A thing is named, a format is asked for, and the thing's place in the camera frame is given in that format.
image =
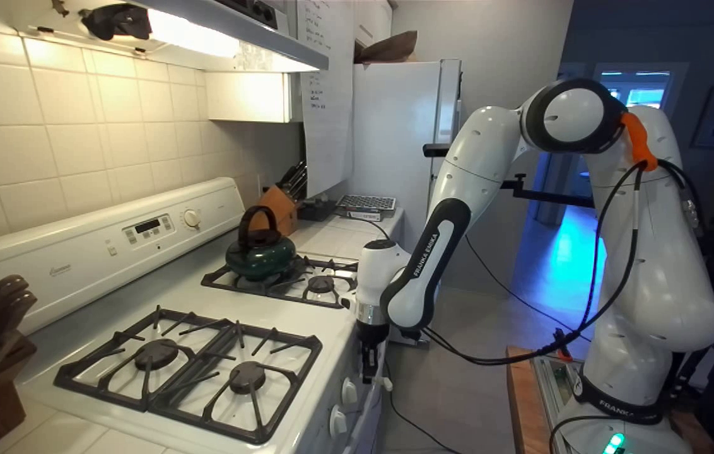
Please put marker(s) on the white refrigerator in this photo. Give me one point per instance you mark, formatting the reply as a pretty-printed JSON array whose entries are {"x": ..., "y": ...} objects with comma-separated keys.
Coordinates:
[{"x": 401, "y": 110}]

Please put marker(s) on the dark green kettle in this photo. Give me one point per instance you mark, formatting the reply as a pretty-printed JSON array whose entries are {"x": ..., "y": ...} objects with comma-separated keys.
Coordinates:
[{"x": 261, "y": 254}]

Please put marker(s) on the range hood with light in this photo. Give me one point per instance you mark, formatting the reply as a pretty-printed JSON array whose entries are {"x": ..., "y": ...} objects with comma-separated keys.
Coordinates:
[{"x": 235, "y": 36}]

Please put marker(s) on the white stove knob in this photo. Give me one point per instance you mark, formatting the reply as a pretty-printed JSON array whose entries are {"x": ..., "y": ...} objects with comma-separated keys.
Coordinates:
[
  {"x": 336, "y": 422},
  {"x": 349, "y": 395}
]

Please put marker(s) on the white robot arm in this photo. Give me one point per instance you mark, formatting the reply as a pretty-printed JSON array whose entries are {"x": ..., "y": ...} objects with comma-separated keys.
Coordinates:
[{"x": 649, "y": 297}]

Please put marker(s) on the white oven door handle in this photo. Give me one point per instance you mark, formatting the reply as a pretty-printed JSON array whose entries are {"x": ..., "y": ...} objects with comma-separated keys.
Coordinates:
[{"x": 364, "y": 417}]

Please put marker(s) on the white stove knob far left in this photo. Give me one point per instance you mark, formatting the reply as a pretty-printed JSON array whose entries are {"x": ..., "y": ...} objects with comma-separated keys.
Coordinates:
[{"x": 336, "y": 422}]

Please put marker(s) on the white gas stove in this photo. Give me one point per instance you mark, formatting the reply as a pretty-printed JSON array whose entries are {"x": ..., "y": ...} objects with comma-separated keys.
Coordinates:
[{"x": 99, "y": 274}]

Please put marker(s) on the wooden knife block far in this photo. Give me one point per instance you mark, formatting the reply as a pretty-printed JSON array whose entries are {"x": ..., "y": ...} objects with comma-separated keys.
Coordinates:
[{"x": 287, "y": 195}]

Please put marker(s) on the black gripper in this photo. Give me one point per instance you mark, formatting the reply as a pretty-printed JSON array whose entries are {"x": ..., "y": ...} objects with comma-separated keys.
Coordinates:
[{"x": 371, "y": 336}]

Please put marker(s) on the black stove burner grates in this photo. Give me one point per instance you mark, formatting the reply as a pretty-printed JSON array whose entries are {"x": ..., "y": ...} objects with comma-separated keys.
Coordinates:
[{"x": 255, "y": 370}]

